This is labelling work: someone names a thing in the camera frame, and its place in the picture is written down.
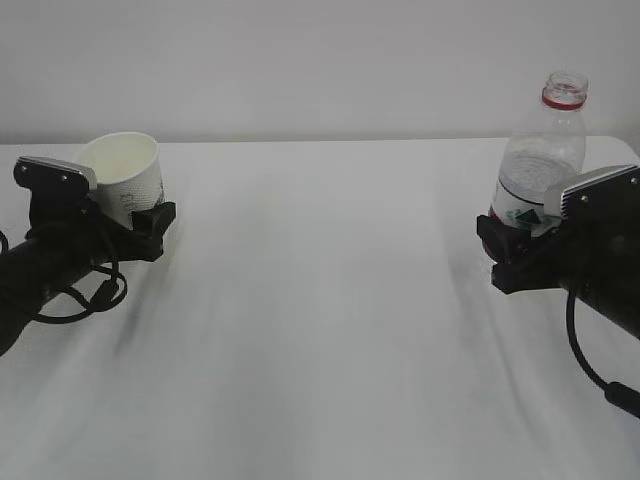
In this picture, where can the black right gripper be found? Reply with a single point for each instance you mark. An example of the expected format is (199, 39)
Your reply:
(570, 253)

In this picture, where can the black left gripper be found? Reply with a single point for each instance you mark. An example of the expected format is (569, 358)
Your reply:
(75, 236)

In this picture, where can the white paper cup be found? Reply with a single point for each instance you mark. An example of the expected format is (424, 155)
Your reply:
(128, 174)

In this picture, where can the clear Nongfu Spring water bottle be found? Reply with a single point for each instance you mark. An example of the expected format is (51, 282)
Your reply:
(547, 147)

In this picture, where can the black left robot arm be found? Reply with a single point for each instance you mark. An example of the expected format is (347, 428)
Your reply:
(54, 298)

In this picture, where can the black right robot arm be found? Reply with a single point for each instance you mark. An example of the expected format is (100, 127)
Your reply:
(619, 301)

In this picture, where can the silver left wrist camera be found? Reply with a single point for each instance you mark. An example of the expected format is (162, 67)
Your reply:
(53, 178)

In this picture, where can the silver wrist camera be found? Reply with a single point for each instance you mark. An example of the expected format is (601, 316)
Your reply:
(595, 195)
(53, 178)

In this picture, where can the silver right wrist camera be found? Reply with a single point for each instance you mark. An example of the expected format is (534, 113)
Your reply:
(595, 195)

